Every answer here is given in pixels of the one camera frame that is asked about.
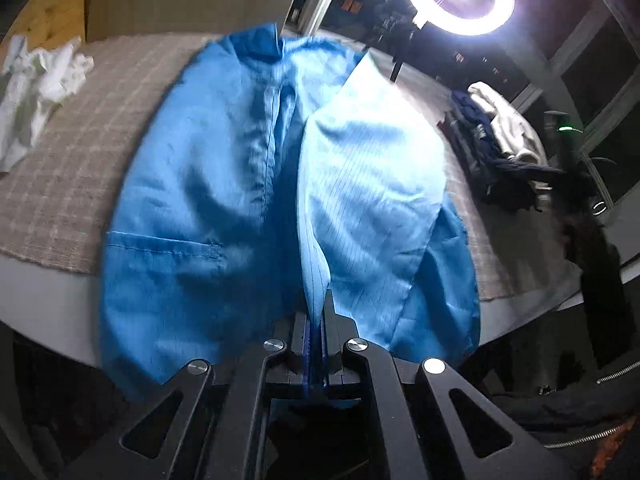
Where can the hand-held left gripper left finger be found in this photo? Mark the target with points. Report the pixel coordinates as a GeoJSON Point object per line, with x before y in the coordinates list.
{"type": "Point", "coordinates": [307, 355]}

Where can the checked beige blanket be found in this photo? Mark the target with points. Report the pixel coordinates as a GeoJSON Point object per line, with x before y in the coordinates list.
{"type": "Point", "coordinates": [100, 160]}

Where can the white crumpled cloth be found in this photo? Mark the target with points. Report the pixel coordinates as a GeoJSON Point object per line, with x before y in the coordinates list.
{"type": "Point", "coordinates": [30, 90]}

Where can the wooden cabinet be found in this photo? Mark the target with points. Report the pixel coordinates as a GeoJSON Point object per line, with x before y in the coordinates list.
{"type": "Point", "coordinates": [50, 5]}

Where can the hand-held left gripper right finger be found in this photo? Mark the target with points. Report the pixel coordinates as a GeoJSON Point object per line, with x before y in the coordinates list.
{"type": "Point", "coordinates": [326, 355]}

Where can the black light stand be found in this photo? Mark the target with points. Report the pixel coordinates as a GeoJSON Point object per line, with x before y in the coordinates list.
{"type": "Point", "coordinates": [397, 67]}

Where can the orange cloth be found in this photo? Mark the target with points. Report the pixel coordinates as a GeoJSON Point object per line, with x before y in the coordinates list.
{"type": "Point", "coordinates": [617, 452]}

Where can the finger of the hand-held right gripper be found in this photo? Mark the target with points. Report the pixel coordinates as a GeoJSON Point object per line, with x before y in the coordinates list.
{"type": "Point", "coordinates": [530, 169]}

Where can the person's black jacket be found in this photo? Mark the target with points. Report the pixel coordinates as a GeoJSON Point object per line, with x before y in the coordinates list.
{"type": "Point", "coordinates": [540, 410]}

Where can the blue work coat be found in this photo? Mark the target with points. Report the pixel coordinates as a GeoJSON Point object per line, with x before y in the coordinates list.
{"type": "Point", "coordinates": [210, 185]}

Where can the pile of dark and cream clothes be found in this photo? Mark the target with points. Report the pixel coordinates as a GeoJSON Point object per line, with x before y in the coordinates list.
{"type": "Point", "coordinates": [475, 140]}

